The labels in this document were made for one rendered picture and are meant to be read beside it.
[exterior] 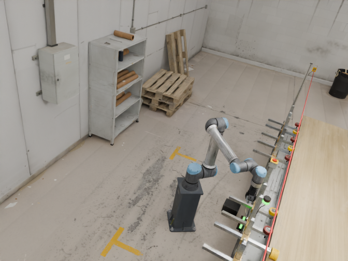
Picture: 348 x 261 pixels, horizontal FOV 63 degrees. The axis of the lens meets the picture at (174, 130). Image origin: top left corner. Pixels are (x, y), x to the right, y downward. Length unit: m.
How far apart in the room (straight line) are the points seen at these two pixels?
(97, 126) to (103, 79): 0.83
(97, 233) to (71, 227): 0.30
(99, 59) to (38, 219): 2.15
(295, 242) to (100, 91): 3.10
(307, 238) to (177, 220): 1.41
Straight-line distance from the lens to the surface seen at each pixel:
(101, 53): 4.06
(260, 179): 2.43
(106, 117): 4.42
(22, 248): 3.46
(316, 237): 2.85
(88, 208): 3.67
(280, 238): 2.66
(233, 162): 2.42
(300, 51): 9.81
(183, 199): 3.18
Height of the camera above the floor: 2.75
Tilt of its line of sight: 32 degrees down
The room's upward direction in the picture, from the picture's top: 11 degrees clockwise
